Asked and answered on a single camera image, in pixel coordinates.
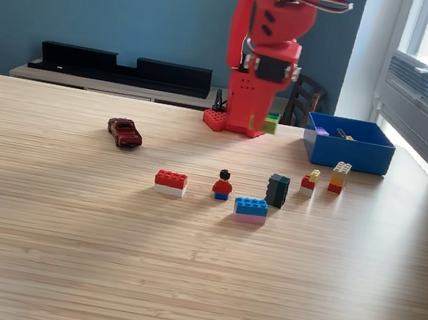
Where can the pink purple brick stack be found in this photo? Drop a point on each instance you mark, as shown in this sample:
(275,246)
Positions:
(322,131)

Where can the yellow toy digger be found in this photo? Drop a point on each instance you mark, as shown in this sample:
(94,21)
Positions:
(345,133)

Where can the toy figure red shirt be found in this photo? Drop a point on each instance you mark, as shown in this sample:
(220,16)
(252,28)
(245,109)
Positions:
(222,188)

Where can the blue plastic bin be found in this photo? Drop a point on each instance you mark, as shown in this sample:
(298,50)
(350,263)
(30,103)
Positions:
(350,154)

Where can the dark wooden chair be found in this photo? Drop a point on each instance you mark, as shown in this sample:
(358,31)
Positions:
(306,101)

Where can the black table clamp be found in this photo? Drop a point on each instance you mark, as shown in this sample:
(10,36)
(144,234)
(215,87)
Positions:
(219,101)

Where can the small red white yellow bricks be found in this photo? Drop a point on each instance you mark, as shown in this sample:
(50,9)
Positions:
(308,184)

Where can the grey dark green brick stack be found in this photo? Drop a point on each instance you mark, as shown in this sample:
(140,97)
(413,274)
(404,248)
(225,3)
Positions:
(276,191)

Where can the cream orange red brick stack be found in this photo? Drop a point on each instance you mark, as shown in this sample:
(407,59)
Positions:
(339,179)

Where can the blue pink brick stack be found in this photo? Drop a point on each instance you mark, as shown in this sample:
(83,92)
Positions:
(250,211)

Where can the grey radiator unit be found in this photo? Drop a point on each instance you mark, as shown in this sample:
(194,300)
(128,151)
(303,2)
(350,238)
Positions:
(420,104)

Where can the red white brick stack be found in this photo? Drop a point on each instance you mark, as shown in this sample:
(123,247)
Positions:
(170,183)

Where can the dark red toy car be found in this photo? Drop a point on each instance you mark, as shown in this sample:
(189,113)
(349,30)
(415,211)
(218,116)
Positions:
(124,133)

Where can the pale wooden sideboard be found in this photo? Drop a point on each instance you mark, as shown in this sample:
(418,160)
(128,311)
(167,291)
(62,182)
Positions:
(87,83)

